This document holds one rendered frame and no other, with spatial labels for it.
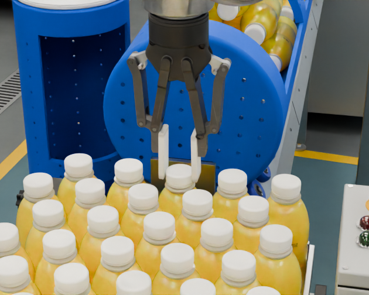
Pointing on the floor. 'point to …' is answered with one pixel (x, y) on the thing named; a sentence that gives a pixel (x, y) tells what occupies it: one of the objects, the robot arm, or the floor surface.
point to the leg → (303, 122)
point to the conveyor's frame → (320, 290)
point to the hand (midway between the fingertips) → (179, 154)
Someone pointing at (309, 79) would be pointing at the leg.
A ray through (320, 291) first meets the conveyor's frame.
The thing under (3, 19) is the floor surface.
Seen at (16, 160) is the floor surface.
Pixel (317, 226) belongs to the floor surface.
